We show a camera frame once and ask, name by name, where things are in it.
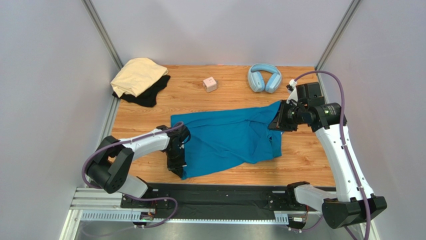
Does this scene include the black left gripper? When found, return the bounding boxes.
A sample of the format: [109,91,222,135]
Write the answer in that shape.
[165,146,187,178]

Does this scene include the blue t shirt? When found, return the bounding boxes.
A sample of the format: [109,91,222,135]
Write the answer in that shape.
[170,101,282,180]

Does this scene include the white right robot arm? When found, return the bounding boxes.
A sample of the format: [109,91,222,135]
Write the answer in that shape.
[268,99,387,229]

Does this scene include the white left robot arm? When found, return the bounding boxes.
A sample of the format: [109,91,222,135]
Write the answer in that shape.
[81,121,191,203]

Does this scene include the light blue headphones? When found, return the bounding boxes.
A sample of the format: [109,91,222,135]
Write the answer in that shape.
[247,63,283,94]

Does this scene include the black t shirt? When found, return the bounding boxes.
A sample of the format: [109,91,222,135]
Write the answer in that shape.
[112,75,171,108]

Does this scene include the pink cube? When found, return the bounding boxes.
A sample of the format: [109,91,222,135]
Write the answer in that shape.
[202,77,218,93]

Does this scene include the beige t shirt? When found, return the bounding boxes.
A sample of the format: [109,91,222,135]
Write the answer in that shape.
[110,57,169,97]

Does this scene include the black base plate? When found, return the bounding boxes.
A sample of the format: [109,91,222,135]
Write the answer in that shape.
[118,183,313,220]

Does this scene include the aluminium frame rail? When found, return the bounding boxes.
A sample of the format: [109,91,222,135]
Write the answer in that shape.
[59,187,380,240]

